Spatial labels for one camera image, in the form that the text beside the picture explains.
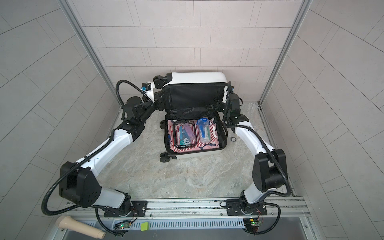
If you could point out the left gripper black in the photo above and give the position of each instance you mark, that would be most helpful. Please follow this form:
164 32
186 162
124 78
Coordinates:
154 104

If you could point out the red white striped garment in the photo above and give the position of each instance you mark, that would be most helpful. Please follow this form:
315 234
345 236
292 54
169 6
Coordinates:
213 132

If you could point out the blue lidded cup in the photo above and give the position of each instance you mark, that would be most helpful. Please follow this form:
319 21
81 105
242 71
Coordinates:
204 130

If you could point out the black and white suitcase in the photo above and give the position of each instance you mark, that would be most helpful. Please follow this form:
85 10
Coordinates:
192 96

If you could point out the clear black-trimmed toiletry pouch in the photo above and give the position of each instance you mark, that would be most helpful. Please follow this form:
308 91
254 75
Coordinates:
185 135

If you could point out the pink shark print garment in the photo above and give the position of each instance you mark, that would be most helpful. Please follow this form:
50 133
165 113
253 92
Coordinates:
199 147

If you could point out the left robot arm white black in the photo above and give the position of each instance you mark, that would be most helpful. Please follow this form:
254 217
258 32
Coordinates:
78 181

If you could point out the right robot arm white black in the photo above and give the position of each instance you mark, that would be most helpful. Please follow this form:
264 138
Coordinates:
269 174

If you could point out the right circuit board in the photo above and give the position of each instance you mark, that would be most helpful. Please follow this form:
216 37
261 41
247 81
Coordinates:
252 225

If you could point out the circuit board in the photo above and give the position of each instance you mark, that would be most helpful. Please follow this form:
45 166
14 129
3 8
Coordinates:
252 225
122 225

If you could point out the left circuit board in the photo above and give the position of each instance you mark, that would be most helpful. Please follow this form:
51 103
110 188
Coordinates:
122 225

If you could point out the green sticky note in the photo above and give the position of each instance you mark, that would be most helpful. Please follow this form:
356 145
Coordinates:
144 226

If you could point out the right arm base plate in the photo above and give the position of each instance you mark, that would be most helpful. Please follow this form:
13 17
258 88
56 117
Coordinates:
240 207

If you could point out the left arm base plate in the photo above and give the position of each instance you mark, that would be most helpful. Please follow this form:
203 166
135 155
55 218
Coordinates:
132 209

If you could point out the aluminium rail frame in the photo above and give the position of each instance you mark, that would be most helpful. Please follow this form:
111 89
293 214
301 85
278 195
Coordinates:
182 214

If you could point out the beige cylindrical handle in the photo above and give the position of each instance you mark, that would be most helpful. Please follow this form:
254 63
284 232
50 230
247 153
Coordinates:
67 222

